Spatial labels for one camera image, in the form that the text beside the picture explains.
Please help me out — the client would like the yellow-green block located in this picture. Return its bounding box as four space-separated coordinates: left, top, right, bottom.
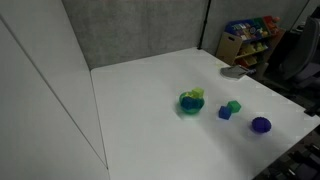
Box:
192 87 204 98

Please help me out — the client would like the blue block in bowl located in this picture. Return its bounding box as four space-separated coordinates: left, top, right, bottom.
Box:
181 96 197 110

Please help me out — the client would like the blue block on table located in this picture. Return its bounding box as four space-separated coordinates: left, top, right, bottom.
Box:
218 106 232 120

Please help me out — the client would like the green block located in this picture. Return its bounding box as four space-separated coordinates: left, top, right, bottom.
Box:
227 100 241 113

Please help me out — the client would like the green patterned bowl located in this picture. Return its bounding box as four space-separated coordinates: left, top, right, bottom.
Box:
179 92 205 114

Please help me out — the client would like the grey cloth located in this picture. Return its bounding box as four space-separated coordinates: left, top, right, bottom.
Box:
220 65 249 79

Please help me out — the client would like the black vertical pole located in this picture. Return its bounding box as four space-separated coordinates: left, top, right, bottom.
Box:
197 0 212 50

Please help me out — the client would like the wooden toy shelf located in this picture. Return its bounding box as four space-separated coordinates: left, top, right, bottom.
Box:
215 16 285 80

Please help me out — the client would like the purple ridged ball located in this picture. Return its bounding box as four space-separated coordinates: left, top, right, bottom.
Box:
251 117 272 133

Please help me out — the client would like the grey office chair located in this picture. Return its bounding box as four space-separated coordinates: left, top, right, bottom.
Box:
280 17 320 88

